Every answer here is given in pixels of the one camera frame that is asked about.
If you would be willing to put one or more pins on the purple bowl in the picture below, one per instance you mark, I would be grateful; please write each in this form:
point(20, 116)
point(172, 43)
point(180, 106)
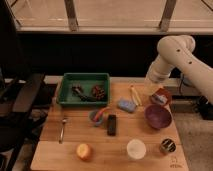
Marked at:
point(157, 116)

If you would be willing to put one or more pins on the black rectangular block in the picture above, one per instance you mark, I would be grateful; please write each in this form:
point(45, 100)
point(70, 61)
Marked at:
point(111, 125)

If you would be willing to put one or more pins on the dark toy in tray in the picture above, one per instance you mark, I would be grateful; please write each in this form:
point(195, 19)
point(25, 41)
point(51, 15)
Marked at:
point(77, 90)

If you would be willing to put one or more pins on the white cup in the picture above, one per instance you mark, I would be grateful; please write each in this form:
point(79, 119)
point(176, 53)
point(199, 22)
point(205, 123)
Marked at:
point(136, 149)

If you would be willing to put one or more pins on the green plastic tray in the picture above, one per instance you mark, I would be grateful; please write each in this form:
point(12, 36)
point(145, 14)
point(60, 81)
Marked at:
point(66, 97)

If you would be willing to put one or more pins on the small blue bowl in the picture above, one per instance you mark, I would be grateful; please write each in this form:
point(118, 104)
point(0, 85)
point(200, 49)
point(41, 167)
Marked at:
point(91, 116)

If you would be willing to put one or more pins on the yellow banana toy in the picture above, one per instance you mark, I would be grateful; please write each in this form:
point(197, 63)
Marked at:
point(135, 96)

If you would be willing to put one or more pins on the red brown toy in tray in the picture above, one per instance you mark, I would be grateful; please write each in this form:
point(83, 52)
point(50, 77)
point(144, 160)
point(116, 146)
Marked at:
point(98, 92)

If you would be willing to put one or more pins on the metal spoon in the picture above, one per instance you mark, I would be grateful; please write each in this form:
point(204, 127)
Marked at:
point(64, 121)

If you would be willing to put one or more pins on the blue sponge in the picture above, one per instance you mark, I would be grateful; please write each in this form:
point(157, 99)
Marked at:
point(126, 105)

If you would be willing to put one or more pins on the orange yellow fruit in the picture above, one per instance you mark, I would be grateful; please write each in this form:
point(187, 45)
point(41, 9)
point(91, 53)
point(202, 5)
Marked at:
point(84, 151)

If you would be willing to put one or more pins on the small metal can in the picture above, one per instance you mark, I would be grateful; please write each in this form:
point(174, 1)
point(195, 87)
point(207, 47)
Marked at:
point(167, 146)

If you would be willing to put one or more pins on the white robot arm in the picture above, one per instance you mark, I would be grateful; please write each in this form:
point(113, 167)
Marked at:
point(176, 52)

